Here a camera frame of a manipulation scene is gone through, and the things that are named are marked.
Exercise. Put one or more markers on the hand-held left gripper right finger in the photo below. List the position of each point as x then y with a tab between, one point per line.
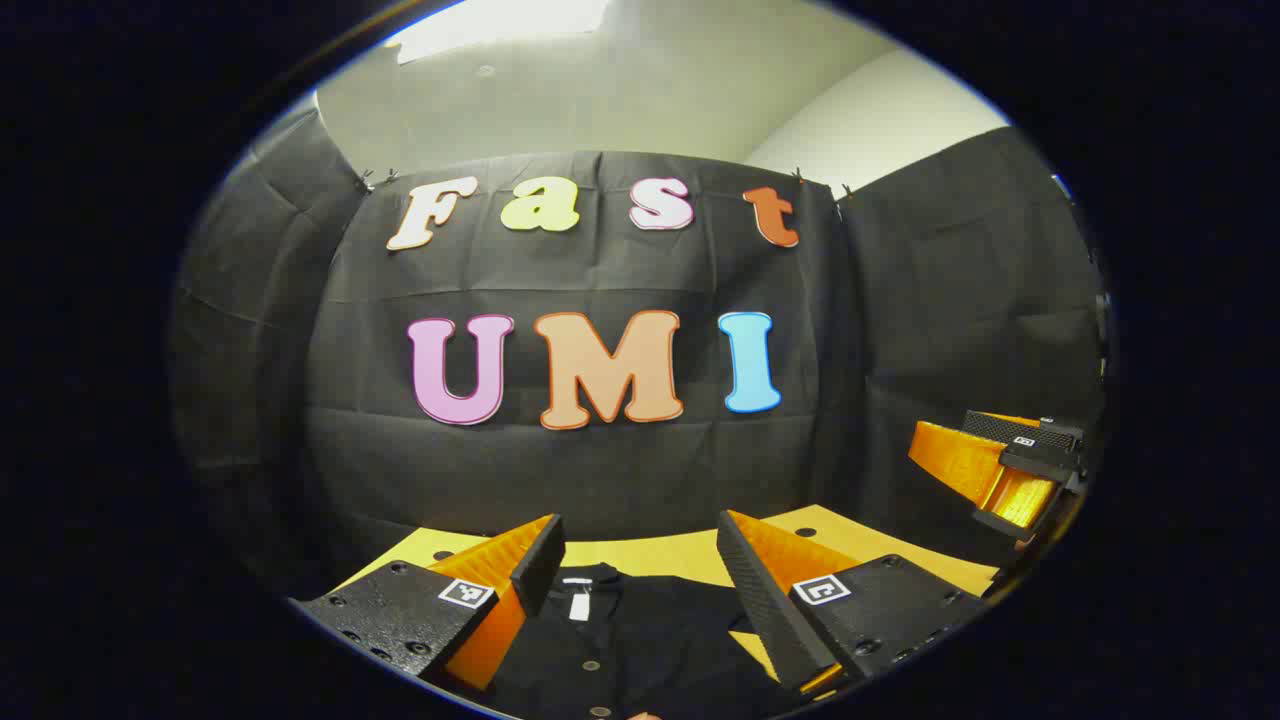
760	600

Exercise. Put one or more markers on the ceiling light panel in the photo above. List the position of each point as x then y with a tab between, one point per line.
500	20

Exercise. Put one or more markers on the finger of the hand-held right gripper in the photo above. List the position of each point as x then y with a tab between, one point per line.
960	460
1010	428

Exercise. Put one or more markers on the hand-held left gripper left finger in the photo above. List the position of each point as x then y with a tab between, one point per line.
540	565

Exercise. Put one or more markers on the black backdrop cloth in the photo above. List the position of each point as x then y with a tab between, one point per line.
600	470

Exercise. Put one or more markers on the black buttoned shirt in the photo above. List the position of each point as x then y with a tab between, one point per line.
640	650

